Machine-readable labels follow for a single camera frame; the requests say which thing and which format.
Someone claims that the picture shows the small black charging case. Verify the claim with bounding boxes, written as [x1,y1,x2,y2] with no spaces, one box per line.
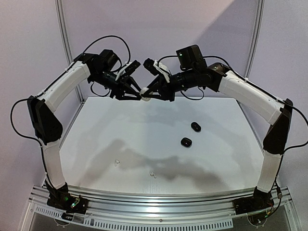
[180,137,192,148]

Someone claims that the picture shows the perforated metal cable tray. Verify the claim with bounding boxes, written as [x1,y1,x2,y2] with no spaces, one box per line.
[29,205,234,231]

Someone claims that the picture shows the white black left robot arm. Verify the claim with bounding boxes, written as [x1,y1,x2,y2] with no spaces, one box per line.
[27,50,141,190]

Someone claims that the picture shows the front aluminium rail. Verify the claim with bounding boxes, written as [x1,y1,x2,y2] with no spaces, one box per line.
[28,184,293,219]

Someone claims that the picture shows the right aluminium frame post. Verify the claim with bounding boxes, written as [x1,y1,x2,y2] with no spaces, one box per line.
[242,0,265,77]

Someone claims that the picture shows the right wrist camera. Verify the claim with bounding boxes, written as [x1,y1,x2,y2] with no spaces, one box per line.
[143,58,171,83]

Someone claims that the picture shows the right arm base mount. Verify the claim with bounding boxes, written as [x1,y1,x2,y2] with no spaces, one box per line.
[232,187,282,217]

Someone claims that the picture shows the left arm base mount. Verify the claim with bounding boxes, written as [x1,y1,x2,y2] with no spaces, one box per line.
[47,193,89,221]

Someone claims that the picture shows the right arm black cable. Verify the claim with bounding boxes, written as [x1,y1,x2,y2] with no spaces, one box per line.
[157,55,308,152]

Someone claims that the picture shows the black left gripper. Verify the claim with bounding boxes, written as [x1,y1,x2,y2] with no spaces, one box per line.
[90,69,143,101]

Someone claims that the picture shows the left aluminium frame post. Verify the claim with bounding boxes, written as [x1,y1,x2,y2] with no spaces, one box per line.
[54,0,85,103]

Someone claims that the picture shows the white earbud charging case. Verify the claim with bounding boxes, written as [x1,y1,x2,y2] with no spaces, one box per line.
[140,87,151,102]

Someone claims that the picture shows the large black charging case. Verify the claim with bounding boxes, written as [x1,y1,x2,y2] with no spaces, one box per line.
[191,122,202,132]

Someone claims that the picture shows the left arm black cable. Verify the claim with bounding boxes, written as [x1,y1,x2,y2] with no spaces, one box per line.
[9,35,132,145]

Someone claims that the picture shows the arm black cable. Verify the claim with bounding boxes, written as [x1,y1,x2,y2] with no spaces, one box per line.
[9,35,132,145]
[157,55,308,152]

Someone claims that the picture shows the aluminium frame post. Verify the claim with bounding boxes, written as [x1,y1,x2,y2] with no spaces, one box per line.
[54,0,85,103]
[242,0,265,77]

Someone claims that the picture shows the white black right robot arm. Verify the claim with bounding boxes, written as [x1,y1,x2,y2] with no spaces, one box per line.
[141,45,293,210]

